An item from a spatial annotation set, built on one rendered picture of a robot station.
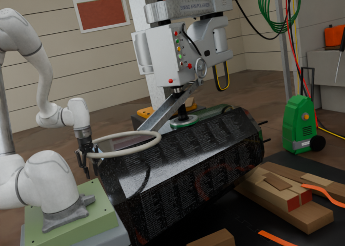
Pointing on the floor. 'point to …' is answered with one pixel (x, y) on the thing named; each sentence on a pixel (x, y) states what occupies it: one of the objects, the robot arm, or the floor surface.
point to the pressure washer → (301, 123)
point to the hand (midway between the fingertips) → (91, 171)
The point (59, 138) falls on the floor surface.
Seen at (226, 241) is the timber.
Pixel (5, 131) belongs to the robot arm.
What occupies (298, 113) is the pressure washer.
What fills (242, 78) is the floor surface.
